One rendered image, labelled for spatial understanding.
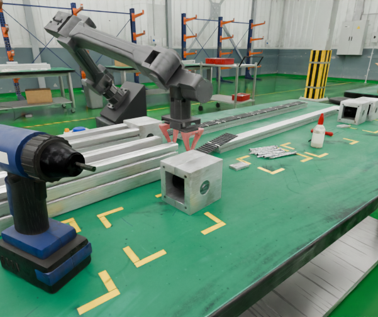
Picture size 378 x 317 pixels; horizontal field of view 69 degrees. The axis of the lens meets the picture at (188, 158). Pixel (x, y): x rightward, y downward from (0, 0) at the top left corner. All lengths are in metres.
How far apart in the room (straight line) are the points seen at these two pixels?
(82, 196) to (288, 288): 0.90
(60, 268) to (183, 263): 0.18
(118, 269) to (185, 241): 0.12
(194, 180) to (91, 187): 0.23
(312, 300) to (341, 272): 0.23
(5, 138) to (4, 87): 7.95
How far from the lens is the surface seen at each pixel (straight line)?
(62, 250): 0.44
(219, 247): 0.49
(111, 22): 9.00
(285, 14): 14.03
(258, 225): 0.55
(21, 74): 5.29
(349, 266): 1.45
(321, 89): 7.18
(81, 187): 0.61
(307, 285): 1.29
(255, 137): 1.04
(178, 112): 0.74
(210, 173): 0.57
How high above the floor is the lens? 1.09
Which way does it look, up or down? 22 degrees down
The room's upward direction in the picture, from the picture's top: straight up
